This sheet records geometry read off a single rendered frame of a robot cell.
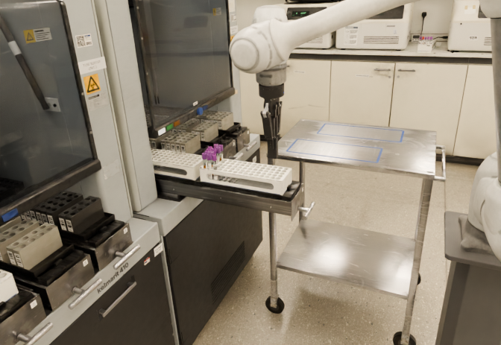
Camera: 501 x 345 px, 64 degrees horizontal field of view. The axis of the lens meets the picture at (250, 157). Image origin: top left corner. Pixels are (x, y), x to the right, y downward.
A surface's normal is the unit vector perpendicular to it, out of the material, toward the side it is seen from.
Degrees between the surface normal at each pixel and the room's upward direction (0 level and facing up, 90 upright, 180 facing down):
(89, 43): 90
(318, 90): 90
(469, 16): 59
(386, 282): 0
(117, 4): 90
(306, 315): 0
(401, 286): 0
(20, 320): 90
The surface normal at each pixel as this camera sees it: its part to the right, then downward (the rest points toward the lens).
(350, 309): -0.04, -0.92
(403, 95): -0.40, 0.38
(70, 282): 0.92, 0.12
